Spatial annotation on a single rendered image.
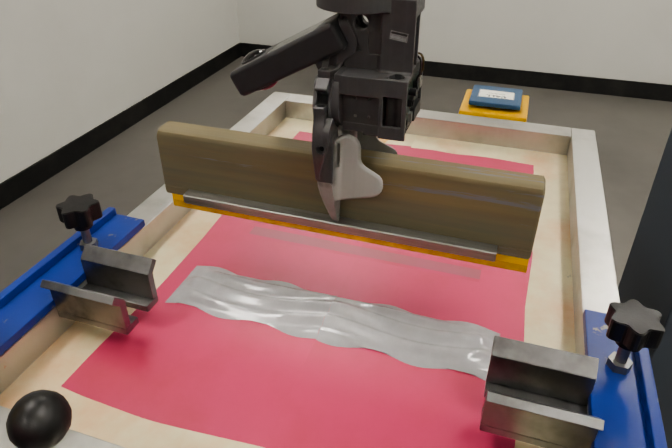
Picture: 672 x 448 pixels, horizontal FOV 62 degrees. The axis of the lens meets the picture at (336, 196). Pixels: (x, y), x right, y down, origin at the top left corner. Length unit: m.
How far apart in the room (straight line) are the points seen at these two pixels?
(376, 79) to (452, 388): 0.29
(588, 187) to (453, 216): 0.36
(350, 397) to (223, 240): 0.30
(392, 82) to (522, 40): 3.72
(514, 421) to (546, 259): 0.30
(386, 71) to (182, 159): 0.24
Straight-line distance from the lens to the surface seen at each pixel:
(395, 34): 0.47
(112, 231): 0.72
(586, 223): 0.77
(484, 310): 0.65
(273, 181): 0.56
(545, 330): 0.65
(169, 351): 0.61
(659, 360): 1.27
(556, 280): 0.72
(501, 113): 1.16
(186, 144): 0.59
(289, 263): 0.70
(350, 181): 0.51
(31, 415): 0.31
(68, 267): 0.68
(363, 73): 0.47
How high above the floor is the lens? 1.38
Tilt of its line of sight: 31 degrees down
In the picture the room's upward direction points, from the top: straight up
